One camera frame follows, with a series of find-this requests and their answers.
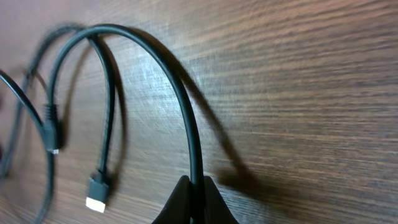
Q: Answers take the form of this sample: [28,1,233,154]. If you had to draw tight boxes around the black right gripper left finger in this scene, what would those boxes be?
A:
[152,175,190,224]

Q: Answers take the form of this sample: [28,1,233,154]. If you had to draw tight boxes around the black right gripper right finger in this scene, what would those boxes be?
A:
[204,176,238,224]

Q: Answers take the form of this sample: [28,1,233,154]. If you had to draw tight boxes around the black micro USB cable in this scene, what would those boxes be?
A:
[0,24,118,214]

